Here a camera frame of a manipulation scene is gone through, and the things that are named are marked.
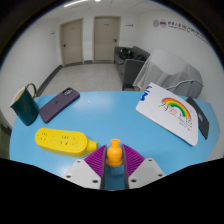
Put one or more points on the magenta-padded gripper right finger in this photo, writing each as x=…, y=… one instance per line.
x=143, y=173

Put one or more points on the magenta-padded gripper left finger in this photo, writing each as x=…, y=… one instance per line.
x=85, y=173

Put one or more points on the yellow power strip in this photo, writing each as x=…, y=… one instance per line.
x=61, y=141

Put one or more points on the white board with rainbow print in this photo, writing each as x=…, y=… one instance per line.
x=166, y=115

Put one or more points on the purple smartphone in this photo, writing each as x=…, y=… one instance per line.
x=58, y=105

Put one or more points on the black flat box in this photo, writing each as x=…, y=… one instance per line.
x=200, y=118

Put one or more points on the grey sofa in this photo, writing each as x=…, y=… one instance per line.
x=130, y=73

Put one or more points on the furniture under white cover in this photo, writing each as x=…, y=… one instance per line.
x=170, y=71

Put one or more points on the black bag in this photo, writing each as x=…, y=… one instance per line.
x=128, y=54

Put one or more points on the beige door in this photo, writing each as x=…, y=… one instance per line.
x=106, y=38
x=71, y=41

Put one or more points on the long ceiling light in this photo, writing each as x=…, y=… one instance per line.
x=75, y=3

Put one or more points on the wall sign lettering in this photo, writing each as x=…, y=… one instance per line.
x=166, y=25

